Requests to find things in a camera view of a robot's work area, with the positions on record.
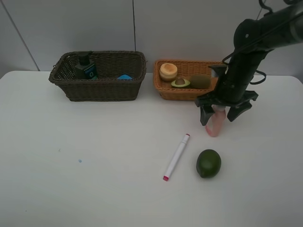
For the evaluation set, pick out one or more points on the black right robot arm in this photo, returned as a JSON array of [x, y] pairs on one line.
[[253, 40]]

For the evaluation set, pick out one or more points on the orange round bread bun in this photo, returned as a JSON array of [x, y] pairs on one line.
[[168, 72]]

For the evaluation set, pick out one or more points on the pink lotion bottle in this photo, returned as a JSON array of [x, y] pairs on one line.
[[217, 119]]

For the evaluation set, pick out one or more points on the halved avocado with pit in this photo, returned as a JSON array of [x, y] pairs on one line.
[[180, 82]]

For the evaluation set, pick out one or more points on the orange wicker basket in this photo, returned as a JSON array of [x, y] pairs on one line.
[[185, 69]]

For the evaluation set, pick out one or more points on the blue whiteboard eraser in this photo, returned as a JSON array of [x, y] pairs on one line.
[[124, 77]]

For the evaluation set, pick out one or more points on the green lime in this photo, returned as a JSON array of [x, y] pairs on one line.
[[208, 163]]

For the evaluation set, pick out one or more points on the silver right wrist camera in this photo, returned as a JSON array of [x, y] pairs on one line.
[[218, 70]]

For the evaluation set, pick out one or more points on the white marker pink caps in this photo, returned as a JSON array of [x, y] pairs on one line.
[[176, 157]]

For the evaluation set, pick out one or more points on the dark green pump bottle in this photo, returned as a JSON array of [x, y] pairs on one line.
[[86, 68]]

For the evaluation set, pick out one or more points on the brown kiwi fruit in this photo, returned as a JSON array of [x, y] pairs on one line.
[[200, 81]]

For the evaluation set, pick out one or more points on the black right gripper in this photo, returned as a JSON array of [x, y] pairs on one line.
[[228, 92]]

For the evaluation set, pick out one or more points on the dark brown wicker basket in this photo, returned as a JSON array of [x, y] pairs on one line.
[[106, 88]]

